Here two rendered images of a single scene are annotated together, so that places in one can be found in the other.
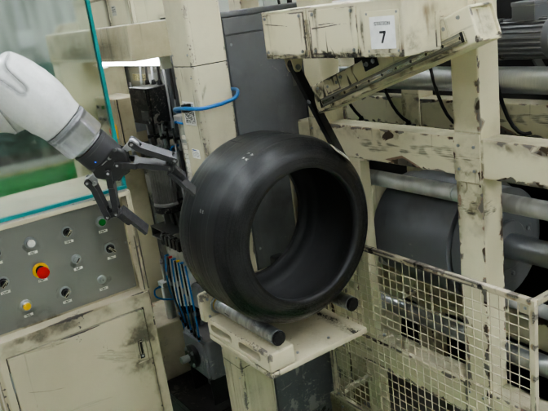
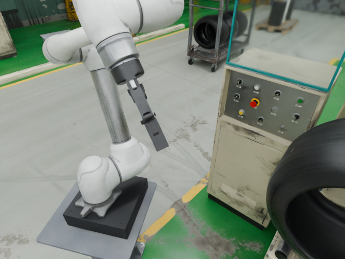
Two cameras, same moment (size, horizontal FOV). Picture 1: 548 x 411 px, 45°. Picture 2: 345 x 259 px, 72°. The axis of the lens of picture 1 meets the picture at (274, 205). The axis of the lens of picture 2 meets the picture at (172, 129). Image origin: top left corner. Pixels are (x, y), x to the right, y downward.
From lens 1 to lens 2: 119 cm
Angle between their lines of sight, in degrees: 65
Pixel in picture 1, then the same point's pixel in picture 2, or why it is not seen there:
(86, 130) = (106, 57)
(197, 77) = not seen: outside the picture
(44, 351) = (235, 134)
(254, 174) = (337, 166)
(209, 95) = not seen: outside the picture
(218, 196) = (300, 152)
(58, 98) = (92, 23)
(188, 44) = not seen: outside the picture
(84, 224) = (289, 95)
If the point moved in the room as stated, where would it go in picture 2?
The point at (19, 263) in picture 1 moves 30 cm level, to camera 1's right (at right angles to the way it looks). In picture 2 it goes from (247, 93) to (280, 121)
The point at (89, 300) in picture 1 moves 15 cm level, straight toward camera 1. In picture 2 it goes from (270, 131) to (254, 140)
